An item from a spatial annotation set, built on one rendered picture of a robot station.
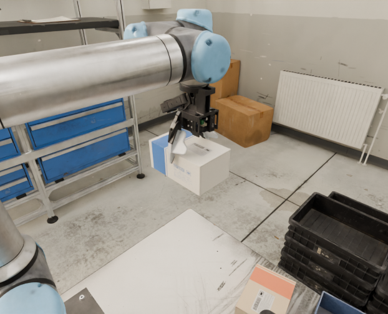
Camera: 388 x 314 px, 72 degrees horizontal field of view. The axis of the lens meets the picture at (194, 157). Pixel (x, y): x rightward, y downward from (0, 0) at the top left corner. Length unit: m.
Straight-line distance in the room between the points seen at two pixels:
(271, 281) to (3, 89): 0.79
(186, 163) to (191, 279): 0.43
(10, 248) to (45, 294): 0.11
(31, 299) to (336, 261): 1.15
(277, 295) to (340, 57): 2.62
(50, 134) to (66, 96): 1.74
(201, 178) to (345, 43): 2.63
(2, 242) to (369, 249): 1.40
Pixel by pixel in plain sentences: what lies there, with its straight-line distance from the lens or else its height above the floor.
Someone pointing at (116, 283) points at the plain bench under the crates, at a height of 0.70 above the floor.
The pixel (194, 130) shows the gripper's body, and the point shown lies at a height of 1.21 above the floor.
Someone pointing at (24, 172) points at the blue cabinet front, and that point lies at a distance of 2.14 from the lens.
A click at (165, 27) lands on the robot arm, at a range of 0.52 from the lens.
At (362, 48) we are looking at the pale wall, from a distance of 3.09.
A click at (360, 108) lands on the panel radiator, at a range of 3.06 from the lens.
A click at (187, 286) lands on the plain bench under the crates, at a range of 0.94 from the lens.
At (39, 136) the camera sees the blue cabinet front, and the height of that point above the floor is 0.69.
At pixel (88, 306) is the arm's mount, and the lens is 0.84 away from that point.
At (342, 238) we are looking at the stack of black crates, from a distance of 1.53.
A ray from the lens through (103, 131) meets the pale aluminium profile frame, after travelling 2.20.
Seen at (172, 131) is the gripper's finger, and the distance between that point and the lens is 0.67.
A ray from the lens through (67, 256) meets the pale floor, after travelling 2.09.
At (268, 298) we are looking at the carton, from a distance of 0.86.
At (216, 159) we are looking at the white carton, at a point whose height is 1.14.
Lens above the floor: 1.49
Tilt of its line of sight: 31 degrees down
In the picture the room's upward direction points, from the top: straight up
